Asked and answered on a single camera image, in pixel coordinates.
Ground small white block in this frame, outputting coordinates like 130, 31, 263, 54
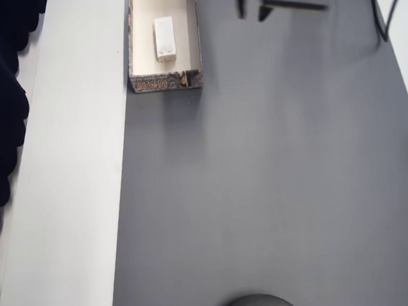
152, 15, 179, 64

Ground patterned open cardboard box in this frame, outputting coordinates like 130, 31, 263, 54
122, 0, 206, 94

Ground grey table mat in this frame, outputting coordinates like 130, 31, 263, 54
87, 0, 408, 306

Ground thick black cable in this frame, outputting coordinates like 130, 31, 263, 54
370, 0, 391, 43

